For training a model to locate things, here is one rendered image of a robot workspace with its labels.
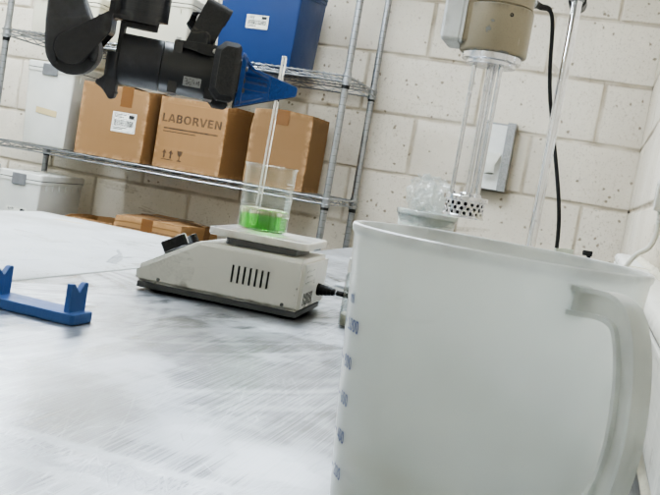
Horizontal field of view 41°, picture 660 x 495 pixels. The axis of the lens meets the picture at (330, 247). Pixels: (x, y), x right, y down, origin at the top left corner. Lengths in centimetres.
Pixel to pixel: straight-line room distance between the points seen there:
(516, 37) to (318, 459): 94
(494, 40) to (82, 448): 100
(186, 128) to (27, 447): 294
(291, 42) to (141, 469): 289
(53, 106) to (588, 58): 206
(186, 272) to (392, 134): 252
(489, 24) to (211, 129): 210
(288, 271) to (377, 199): 251
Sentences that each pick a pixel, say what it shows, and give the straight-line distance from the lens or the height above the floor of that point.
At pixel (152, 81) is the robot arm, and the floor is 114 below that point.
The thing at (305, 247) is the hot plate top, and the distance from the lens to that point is 100.
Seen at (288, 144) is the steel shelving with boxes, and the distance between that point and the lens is 324.
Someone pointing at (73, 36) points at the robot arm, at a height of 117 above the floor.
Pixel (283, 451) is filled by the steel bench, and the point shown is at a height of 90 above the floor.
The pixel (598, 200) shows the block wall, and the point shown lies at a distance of 340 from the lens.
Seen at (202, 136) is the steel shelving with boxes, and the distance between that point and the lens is 337.
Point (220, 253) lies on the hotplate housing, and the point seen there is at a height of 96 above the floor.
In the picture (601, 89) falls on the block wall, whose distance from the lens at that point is 343.
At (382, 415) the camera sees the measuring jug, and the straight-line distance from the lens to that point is 35.
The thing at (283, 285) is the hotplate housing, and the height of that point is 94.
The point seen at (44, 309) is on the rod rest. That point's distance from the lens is 82.
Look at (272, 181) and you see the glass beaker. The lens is 102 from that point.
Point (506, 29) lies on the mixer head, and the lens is 137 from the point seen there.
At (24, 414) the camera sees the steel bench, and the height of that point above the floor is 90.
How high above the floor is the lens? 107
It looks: 4 degrees down
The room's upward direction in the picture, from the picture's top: 10 degrees clockwise
